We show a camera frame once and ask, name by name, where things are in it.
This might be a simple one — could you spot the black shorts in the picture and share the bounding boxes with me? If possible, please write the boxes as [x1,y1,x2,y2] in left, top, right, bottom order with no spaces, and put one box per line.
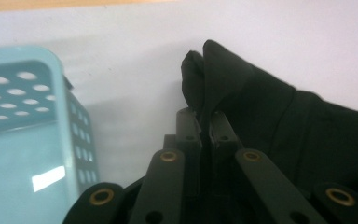
[181,39,358,224]

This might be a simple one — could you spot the blue perforated plastic basket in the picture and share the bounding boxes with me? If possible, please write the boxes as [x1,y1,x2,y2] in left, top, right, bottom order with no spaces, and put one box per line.
[0,45,101,224]

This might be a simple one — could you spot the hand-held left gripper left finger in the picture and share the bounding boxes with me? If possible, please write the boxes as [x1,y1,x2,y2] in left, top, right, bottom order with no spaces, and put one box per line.
[163,106,204,163]

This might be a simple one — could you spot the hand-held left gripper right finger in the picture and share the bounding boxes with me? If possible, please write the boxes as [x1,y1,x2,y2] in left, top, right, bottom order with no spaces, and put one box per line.
[209,110,245,163]

